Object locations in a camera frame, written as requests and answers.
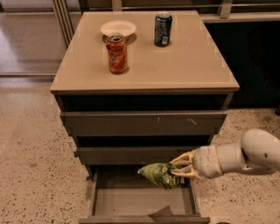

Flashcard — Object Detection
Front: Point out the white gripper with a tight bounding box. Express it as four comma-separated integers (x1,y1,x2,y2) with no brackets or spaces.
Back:
171,146,223,179

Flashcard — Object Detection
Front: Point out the green jalapeno chip bag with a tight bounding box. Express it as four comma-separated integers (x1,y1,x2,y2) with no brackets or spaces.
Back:
137,163,180,189

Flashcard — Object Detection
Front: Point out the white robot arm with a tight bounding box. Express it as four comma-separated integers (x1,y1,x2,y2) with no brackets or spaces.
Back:
171,129,280,179

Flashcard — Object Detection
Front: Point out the top grey drawer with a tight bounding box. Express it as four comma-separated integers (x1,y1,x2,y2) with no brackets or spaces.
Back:
61,111,227,136

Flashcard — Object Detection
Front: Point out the bottom grey open drawer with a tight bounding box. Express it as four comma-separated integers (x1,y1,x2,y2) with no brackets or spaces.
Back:
79,165,210,224

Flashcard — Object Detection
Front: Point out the grey drawer cabinet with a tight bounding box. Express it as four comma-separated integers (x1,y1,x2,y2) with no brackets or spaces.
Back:
49,10,241,224

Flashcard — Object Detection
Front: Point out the middle grey drawer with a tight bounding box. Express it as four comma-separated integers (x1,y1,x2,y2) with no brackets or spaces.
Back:
75,146,199,165

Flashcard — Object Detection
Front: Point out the orange soda can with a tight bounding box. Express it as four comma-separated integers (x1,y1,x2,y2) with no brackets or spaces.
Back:
106,33,128,74

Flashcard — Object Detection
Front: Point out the blue soda can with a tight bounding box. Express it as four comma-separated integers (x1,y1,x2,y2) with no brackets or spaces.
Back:
154,11,173,47

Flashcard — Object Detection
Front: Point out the white paper plate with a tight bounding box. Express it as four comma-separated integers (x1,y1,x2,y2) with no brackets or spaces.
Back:
101,20,136,36

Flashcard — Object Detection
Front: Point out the metal railing frame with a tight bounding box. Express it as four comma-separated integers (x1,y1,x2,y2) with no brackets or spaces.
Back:
53,0,280,40

